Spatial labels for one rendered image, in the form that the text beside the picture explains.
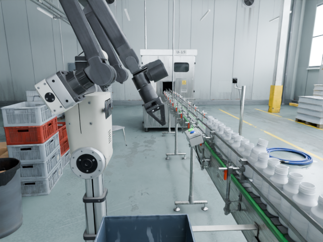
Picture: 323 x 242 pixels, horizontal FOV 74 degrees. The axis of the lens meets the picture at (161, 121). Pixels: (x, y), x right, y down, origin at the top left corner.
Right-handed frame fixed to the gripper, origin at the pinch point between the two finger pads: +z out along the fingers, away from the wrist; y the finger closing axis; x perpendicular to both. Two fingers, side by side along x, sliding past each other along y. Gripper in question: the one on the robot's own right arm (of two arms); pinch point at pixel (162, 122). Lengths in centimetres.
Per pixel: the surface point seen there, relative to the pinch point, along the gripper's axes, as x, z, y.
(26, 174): 170, 7, 181
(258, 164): -24.7, 30.2, -5.8
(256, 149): -28.3, 27.1, -0.6
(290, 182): -24.9, 30.1, -22.8
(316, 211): -23, 32, -34
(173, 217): 12.7, 32.6, -6.5
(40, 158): 147, -2, 181
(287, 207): -20.9, 36.6, -23.4
